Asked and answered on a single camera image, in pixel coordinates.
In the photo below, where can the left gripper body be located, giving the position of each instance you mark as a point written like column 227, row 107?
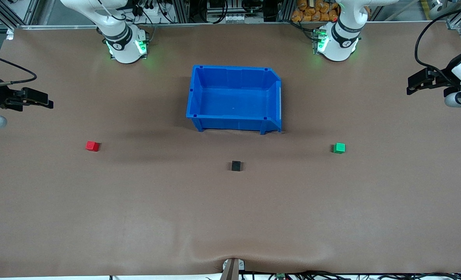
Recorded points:
column 445, row 81

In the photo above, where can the small red cube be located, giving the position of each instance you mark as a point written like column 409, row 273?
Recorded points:
column 92, row 146

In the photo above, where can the small green cube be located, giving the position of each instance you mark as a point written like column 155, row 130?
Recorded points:
column 339, row 148

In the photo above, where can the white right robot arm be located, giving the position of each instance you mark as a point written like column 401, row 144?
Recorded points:
column 123, row 46

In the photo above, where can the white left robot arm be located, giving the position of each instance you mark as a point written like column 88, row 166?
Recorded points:
column 337, row 42

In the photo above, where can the small black cube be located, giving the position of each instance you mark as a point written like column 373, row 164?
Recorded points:
column 236, row 166

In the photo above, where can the pile of orange objects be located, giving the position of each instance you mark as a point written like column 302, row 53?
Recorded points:
column 316, row 9

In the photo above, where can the white power strip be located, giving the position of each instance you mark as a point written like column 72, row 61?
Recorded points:
column 150, row 9

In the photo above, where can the blue plastic storage bin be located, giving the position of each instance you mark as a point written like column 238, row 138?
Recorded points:
column 234, row 103

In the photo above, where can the brown table mat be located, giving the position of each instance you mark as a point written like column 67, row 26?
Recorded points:
column 230, row 217

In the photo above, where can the metal table edge bracket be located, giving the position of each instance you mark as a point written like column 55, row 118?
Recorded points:
column 233, row 268

